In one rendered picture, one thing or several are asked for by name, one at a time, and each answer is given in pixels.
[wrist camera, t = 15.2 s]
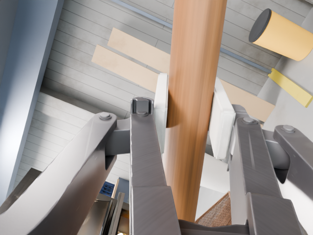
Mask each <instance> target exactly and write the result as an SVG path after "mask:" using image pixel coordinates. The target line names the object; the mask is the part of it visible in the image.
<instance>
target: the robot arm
mask: <svg viewBox="0 0 313 235"><path fill-rule="evenodd" d="M168 79H169V75H168V74H167V73H160V74H158V81H157V86H156V95H155V99H151V98H149V97H134V98H132V99H131V101H130V118H128V119H123V120H117V116H116V115H115V114H113V113H109V112H100V113H98V114H95V115H94V116H93V117H92V118H91V119H90V120H89V121H88V122H87V123H86V124H85V125H84V127H83V128H82V129H81V130H80V131H79V132H78V133H77V134H76V135H75V136H74V138H73V139H72V140H71V141H70V142H69V143H68V144H67V145H66V146H65V147H64V149H63V150H62V151H61V152H60V153H59V154H58V155H57V156H56V157H55V158H54V160H53V161H52V162H51V163H50V164H49V165H48V166H47V167H46V168H45V169H44V171H43V172H42V173H41V174H40V175H39V176H38V177H37V178H36V179H35V180H34V182H33V183H32V184H31V185H30V186H29V187H28V188H27V189H26V190H25V192H24V193H23V194H22V195H21V196H20V197H19V198H18V199H17V200H16V201H15V203H14V204H13V205H12V206H11V207H10V208H9V209H8V210H7V211H5V212H3V213H2V214H0V235H77V234H78V232H79V230H80V228H81V226H82V224H83V222H84V221H85V219H86V217H87V215H88V213H89V211H90V209H91V207H92V205H93V204H94V202H95V200H96V198H97V196H98V194H99V192H100V190H101V188H102V186H103V184H104V182H105V181H106V179H107V177H108V175H109V173H110V171H111V169H112V167H113V165H114V164H115V162H116V160H117V155H119V154H127V153H129V235H304V234H303V231H302V229H301V226H300V223H301V225H302V227H303V228H304V230H305V231H306V232H307V234H308V235H313V142H312V141H311V140H310V139H309V138H308V137H306V136H305V135H304V134H303V133H302V132H301V131H300V130H298V129H297V128H294V127H293V126H290V125H277V126H275V129H274V131H268V130H264V129H262V128H261V125H260V123H259V121H257V120H255V119H252V118H250V117H249V115H248V113H247V111H246V110H245V108H244V107H243V106H241V105H239V104H231V102H230V100H229V98H228V96H227V94H226V92H225V90H224V88H223V86H222V84H221V82H220V79H219V78H218V77H216V81H215V88H214V94H213V101H212V107H211V116H210V122H209V129H208V130H209V135H210V139H211V145H212V149H213V154H214V157H215V158H216V159H222V160H226V159H227V158H228V153H229V150H230V156H229V161H228V166H227V171H229V176H230V197H231V225H226V226H218V227H207V226H203V225H200V224H196V223H193V222H189V221H185V220H180V219H178V217H177V212H176V207H175V203H174V198H173V193H172V189H171V186H167V183H166V177H165V173H164V168H163V161H162V156H161V155H162V153H164V144H165V132H166V119H167V105H168Z"/></svg>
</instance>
